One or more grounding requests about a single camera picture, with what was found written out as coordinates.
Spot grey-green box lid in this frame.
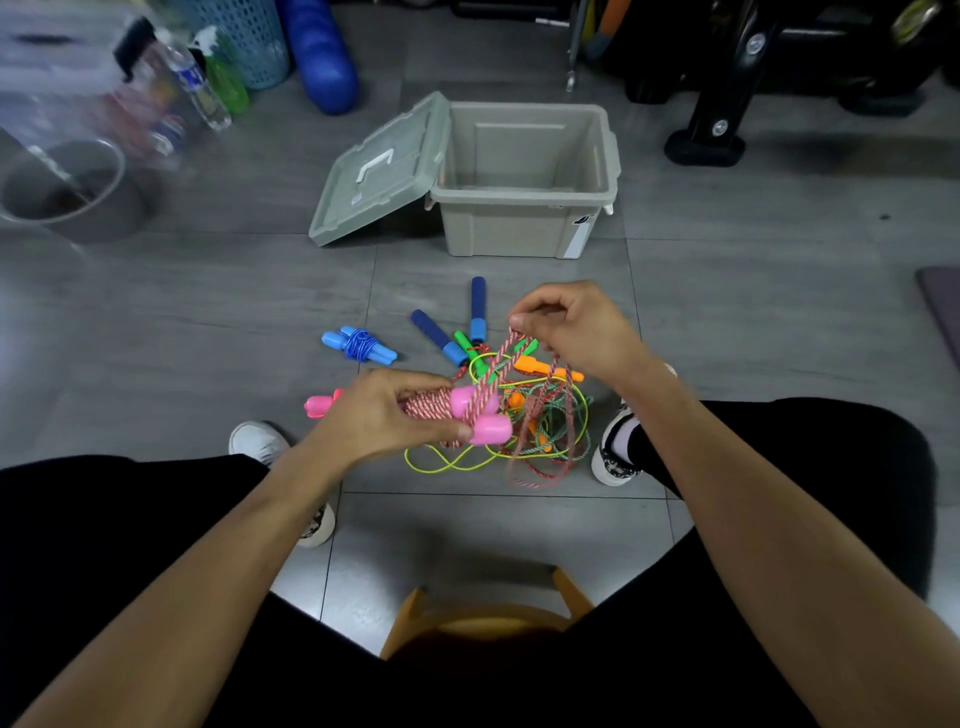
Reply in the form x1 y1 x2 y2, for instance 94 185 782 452
308 91 453 247

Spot clear plastic lidded bin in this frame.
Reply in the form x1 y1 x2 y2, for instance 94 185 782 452
0 0 196 174

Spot person's right forearm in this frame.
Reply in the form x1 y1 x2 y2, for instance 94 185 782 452
614 359 960 728

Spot light blue mesh basket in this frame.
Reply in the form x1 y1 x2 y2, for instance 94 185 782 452
179 0 292 91

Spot person's left forearm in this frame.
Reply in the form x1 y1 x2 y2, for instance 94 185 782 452
11 438 346 728

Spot orange and green foam stick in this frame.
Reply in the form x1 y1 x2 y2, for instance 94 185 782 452
584 0 631 60

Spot grey metal bowl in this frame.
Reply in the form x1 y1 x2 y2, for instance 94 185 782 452
0 138 148 243

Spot person's leg black trousers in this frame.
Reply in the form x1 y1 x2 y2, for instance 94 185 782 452
0 453 391 728
569 397 939 728

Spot wooden stool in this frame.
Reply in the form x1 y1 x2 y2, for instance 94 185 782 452
380 567 595 661

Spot person's left hand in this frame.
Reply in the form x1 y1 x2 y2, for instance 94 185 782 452
303 367 475 472

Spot person's right hand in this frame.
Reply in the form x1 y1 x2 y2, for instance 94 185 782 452
508 281 655 393

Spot clear water bottle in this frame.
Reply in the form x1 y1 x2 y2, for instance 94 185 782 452
153 28 232 133

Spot purple floor mat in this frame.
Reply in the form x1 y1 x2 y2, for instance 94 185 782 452
914 266 960 369

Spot person's right leg black trousers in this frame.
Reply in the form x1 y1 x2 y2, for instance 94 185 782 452
569 397 939 728

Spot pink-handled red-white braided rope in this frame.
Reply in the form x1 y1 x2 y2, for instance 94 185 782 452
401 327 579 490

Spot person's left leg black trousers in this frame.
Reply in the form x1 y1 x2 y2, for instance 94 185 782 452
0 453 391 728

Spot white shoe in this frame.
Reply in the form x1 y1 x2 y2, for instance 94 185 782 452
228 420 337 549
590 363 679 488

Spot pile of colourful jump ropes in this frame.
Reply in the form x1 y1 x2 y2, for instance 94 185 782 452
403 275 594 475

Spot white left shoe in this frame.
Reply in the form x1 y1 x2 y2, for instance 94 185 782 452
228 420 337 549

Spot green spray bottle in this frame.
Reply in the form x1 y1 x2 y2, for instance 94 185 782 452
191 26 251 116

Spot black dumbbell rack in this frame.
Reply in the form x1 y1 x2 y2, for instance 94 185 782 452
622 0 960 168

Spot grey plastic storage box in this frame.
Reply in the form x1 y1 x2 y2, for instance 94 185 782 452
428 102 622 260

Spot blue-handled jump rope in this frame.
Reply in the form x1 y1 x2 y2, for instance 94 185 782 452
320 325 399 367

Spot black dumbbell gold end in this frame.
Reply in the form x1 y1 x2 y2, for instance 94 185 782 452
890 0 940 45

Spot white right shoe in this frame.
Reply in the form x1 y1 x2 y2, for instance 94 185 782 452
590 363 679 488

